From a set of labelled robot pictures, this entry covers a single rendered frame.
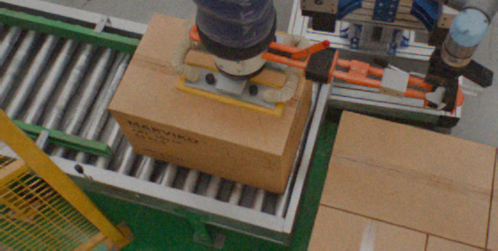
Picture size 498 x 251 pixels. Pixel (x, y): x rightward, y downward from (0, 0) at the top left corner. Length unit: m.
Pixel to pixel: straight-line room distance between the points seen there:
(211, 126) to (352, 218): 0.65
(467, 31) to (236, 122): 0.83
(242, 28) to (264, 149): 0.49
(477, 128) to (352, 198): 1.01
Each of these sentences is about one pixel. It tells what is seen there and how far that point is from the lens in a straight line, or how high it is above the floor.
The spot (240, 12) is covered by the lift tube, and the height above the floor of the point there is 1.50.
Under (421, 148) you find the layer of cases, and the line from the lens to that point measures 2.36.
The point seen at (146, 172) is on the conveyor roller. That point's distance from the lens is 2.34.
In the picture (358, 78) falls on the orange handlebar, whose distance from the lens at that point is 1.69.
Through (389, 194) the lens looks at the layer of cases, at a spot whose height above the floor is 0.54.
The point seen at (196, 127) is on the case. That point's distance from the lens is 1.92.
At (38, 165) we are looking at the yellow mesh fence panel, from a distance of 1.98.
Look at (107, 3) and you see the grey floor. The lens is 3.49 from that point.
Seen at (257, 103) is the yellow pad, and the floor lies 1.10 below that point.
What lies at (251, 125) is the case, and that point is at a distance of 1.91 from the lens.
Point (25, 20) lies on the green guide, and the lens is 2.74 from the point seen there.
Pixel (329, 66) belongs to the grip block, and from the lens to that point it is 1.70.
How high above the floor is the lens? 2.68
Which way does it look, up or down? 61 degrees down
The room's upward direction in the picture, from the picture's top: 4 degrees counter-clockwise
